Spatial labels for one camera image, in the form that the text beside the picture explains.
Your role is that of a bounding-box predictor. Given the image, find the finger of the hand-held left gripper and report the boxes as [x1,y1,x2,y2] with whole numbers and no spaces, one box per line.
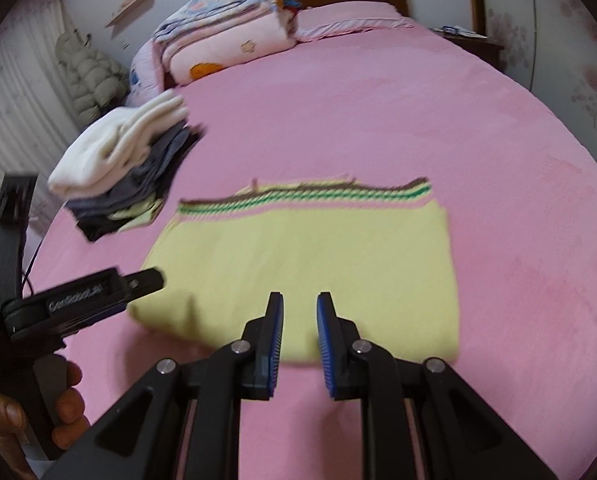
[121,268,165,306]

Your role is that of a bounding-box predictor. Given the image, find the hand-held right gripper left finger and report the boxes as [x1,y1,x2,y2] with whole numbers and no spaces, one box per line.
[41,291,285,480]

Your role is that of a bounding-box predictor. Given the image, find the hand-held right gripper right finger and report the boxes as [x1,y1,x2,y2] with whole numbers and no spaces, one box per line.
[316,291,561,480]

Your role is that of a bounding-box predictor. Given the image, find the yellow knit striped cardigan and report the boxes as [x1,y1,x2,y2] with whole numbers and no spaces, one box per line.
[128,175,461,367]

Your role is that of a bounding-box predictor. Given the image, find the person's left hand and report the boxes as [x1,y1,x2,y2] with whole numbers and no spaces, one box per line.
[0,360,92,480]

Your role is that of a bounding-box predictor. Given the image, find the dark folded garment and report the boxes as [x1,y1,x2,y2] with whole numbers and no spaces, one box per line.
[78,207,164,243]

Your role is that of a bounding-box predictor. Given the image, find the pale green folded garment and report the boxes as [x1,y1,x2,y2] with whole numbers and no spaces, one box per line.
[111,199,165,221]

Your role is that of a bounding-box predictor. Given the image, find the grey folded jeans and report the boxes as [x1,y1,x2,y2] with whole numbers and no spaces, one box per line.
[66,122,206,221]

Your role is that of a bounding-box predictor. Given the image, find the white fleece folded garment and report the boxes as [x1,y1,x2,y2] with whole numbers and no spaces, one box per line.
[47,89,189,198]

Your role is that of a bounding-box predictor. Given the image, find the beige puffer jacket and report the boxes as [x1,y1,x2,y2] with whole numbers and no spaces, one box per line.
[54,30,129,128]

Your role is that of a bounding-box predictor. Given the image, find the small pink cartoon pillow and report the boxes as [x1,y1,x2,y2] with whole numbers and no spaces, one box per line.
[128,40,168,106]

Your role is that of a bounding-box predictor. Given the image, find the bed with pink sheet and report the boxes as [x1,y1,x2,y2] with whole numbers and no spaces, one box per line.
[21,0,597,480]

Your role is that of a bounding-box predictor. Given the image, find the floral patchwork folded quilt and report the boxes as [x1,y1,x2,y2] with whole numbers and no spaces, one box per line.
[153,0,286,56]

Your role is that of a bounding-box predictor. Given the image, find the dark wooden nightstand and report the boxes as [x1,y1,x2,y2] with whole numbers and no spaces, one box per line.
[431,27,504,71]

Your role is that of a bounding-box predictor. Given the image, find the papers on nightstand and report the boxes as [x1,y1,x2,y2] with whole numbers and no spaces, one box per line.
[428,25,486,40]

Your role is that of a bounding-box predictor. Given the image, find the floral sliding wardrobe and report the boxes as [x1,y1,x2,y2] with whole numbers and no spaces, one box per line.
[465,0,597,176]

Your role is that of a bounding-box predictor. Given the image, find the wooden wall shelf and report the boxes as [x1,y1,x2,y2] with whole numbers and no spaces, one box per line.
[104,0,156,28]

